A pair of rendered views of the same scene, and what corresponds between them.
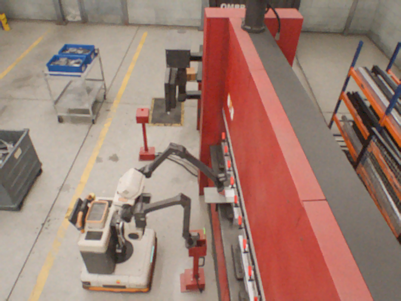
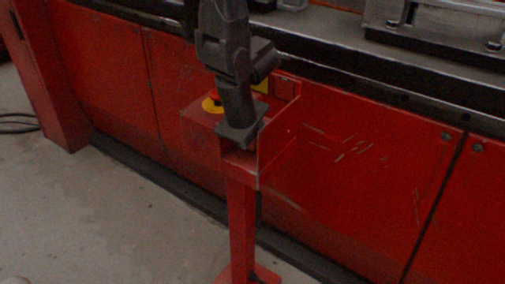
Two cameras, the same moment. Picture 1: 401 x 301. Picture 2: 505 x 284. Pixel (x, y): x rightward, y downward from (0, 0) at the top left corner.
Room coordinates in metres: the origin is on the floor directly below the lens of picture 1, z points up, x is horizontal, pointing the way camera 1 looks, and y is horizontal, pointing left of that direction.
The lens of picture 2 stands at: (1.14, 0.48, 1.21)
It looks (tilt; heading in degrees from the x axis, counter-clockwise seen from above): 38 degrees down; 312
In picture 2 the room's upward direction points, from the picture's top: straight up
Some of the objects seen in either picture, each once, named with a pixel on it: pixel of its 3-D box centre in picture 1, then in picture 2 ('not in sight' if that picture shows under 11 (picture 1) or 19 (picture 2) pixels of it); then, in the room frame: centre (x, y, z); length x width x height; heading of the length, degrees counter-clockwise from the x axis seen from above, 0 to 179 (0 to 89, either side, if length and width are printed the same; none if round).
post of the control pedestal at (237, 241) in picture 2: (196, 262); (241, 229); (1.60, 0.00, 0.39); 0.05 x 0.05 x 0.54; 7
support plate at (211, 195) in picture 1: (218, 194); not in sight; (1.94, -0.19, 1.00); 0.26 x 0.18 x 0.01; 96
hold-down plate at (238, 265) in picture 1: (237, 260); (436, 44); (1.35, -0.34, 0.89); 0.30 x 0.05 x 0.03; 6
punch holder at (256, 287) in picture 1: (261, 283); not in sight; (0.99, -0.43, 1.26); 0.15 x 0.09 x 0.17; 6
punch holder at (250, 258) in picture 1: (255, 255); not in sight; (1.18, -0.41, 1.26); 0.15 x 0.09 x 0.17; 6
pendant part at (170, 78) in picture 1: (170, 87); not in sight; (3.11, 0.35, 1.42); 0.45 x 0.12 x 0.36; 2
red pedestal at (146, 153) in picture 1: (144, 134); not in sight; (3.50, 0.80, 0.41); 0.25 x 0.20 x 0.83; 96
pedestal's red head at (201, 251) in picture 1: (196, 240); (240, 121); (1.60, 0.00, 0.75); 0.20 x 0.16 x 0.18; 7
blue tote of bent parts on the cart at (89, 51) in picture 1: (77, 54); not in sight; (4.91, 2.08, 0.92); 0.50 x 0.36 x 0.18; 90
